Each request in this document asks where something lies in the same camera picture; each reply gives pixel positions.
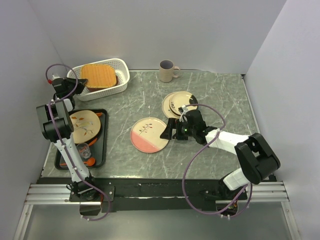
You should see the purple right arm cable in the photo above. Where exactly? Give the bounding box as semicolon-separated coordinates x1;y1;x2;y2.
181;103;252;219

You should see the aluminium rail frame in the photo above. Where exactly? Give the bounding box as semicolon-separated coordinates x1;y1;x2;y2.
13;182;300;240

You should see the large cream and blue plate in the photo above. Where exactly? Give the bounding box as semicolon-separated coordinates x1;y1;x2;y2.
161;91;198;119

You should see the cream and pink plate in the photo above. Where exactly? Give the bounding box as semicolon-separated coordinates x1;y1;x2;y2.
130;117;169;154

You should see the woven bamboo square tray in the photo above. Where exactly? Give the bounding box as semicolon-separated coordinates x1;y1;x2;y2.
81;64;117;87

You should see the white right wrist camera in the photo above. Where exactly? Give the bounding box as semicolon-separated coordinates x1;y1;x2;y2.
178;105;189;123

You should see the orange plastic spoon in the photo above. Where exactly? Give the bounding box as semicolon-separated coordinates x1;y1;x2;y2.
59;157;97;167

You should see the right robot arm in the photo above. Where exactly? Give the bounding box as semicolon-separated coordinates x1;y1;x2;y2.
160;110;281;199

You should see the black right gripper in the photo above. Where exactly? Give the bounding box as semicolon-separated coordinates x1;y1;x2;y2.
160;117;197;141

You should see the clear glass cup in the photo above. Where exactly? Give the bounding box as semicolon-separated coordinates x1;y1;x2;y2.
76;142;92;159

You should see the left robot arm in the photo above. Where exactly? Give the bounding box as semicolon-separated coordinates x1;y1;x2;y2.
36;77;100;201

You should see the beige bird pattern plate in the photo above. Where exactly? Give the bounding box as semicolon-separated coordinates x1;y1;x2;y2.
70;110;101;144

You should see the black rectangular tray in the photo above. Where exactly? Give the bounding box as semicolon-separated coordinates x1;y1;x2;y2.
70;108;109;169

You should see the beige ceramic mug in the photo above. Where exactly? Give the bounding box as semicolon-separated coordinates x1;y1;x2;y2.
159;59;181;83

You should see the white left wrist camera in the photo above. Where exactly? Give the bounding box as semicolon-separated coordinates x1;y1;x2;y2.
47;74;60;85

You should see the pink dotted scalloped plate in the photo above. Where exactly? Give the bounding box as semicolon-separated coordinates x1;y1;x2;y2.
85;84;117;93

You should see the white perforated plastic bin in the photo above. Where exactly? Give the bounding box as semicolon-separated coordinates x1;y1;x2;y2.
77;58;130;102

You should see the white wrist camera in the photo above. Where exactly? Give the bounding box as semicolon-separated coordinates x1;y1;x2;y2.
178;105;189;123
47;74;60;85

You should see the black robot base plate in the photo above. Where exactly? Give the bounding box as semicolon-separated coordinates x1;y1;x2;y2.
68;175;277;216

